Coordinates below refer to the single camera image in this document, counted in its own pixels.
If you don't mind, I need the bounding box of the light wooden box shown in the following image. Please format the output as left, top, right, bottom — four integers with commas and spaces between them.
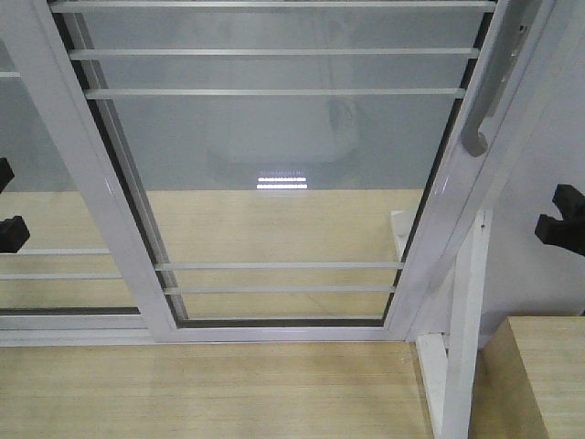
469, 316, 584, 438

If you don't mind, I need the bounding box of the white sliding glass door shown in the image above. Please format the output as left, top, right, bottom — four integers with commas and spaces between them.
31, 1, 554, 340

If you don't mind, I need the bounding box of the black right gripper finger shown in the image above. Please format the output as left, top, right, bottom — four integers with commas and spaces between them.
552, 184, 585, 220
535, 214, 584, 256

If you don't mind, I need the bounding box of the white floor track rail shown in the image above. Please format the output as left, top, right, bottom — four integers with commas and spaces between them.
1, 327, 400, 347

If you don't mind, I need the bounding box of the grey metal door handle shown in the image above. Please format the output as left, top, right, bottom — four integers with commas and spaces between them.
461, 1, 529, 157

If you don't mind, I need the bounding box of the white door frame post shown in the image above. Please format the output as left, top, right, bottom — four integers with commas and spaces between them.
441, 209, 493, 439

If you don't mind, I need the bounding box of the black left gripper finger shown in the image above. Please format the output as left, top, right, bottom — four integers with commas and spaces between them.
0, 216, 30, 252
0, 157, 15, 192

